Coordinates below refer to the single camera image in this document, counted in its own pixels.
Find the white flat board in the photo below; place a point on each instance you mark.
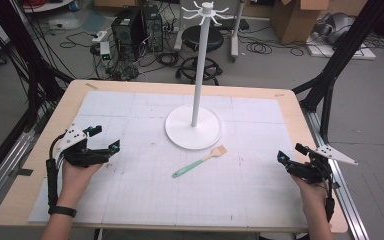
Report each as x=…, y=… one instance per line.
x=356, y=53

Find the cardboard box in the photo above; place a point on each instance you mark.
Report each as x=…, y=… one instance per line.
x=293, y=23

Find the black tape strip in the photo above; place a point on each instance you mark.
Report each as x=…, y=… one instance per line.
x=336, y=185
x=25, y=172

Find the white metal stand leg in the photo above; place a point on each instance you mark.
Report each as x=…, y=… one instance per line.
x=236, y=36
x=179, y=26

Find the white grid mat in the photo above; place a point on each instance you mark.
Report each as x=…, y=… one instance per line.
x=146, y=200

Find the white power strip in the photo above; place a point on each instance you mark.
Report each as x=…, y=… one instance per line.
x=100, y=36

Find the person's left hand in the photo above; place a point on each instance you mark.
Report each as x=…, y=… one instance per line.
x=75, y=181

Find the white hook stand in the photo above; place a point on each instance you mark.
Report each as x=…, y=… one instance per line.
x=196, y=83

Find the slim black computer tower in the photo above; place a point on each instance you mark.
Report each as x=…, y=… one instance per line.
x=154, y=28

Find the wooden table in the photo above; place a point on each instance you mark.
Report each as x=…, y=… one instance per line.
x=16, y=200

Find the black wristband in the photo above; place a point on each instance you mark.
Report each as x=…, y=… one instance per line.
x=63, y=211

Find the large black computer tower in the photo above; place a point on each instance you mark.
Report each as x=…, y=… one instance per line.
x=126, y=33

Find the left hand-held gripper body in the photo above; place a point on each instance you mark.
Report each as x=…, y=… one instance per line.
x=75, y=155

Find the round white table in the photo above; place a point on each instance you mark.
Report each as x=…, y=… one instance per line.
x=46, y=6

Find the grey round device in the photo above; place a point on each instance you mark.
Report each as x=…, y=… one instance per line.
x=336, y=28

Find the black round stool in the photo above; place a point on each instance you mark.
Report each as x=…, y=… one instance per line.
x=214, y=40

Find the aluminium rail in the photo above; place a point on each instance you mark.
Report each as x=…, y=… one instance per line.
x=350, y=206
x=3, y=166

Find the white box with green display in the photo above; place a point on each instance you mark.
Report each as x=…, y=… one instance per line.
x=105, y=50

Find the person's right hand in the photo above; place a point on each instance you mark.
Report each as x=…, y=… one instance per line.
x=310, y=195

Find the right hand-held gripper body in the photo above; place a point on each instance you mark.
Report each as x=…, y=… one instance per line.
x=313, y=170

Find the black metal frame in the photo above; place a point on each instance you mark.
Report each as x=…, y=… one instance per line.
x=30, y=66
x=340, y=56

